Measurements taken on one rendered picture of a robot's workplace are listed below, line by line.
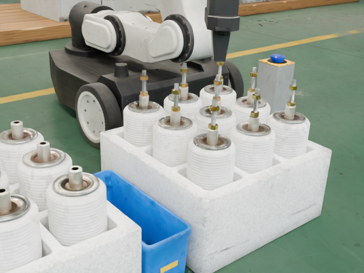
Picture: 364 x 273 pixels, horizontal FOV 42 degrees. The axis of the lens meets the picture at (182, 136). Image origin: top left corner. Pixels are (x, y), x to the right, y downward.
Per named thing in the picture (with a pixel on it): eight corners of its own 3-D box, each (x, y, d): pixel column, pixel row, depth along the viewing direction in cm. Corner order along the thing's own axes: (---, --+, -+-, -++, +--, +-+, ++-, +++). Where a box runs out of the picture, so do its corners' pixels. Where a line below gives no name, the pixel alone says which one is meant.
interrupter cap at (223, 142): (195, 151, 91) (195, 148, 91) (190, 136, 98) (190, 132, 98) (234, 151, 92) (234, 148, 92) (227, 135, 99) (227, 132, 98)
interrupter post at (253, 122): (260, 130, 102) (262, 116, 101) (254, 133, 100) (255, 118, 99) (251, 127, 103) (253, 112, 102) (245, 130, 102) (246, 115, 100)
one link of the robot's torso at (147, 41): (89, 15, 168) (176, 14, 133) (136, 11, 181) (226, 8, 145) (95, 59, 173) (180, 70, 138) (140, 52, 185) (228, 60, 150)
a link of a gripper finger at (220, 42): (210, 60, 86) (212, 25, 84) (228, 60, 87) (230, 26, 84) (210, 62, 85) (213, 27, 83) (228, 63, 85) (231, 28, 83)
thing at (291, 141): (264, 174, 122) (271, 108, 114) (301, 182, 119) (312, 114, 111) (255, 192, 113) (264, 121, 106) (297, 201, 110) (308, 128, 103)
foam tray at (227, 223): (101, 196, 122) (99, 131, 115) (214, 157, 145) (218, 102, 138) (201, 279, 95) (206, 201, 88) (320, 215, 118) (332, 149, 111)
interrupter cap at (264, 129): (278, 131, 102) (278, 128, 102) (257, 141, 97) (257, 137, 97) (249, 121, 107) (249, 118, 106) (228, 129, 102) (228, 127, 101)
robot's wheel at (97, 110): (76, 136, 156) (72, 77, 148) (89, 132, 159) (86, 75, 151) (109, 158, 142) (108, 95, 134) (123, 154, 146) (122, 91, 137)
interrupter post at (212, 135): (207, 146, 94) (207, 130, 92) (205, 141, 96) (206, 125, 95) (219, 145, 94) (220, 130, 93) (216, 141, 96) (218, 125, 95)
